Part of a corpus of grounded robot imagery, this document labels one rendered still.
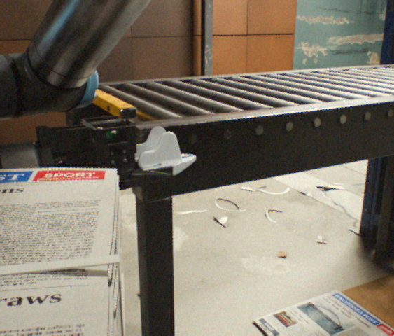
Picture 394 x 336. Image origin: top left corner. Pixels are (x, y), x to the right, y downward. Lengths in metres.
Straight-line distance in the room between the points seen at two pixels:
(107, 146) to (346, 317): 1.26
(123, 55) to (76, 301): 3.80
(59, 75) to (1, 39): 3.29
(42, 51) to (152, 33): 3.59
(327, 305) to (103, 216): 1.44
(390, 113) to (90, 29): 0.71
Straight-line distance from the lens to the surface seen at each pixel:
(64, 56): 0.50
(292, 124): 0.85
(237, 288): 1.78
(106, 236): 0.30
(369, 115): 0.98
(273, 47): 4.74
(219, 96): 1.02
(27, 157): 0.55
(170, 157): 0.61
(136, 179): 0.58
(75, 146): 0.57
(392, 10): 2.09
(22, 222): 0.34
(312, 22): 5.15
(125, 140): 0.59
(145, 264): 0.80
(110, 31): 0.46
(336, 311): 1.70
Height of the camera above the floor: 0.96
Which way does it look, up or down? 18 degrees down
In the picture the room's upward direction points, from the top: straight up
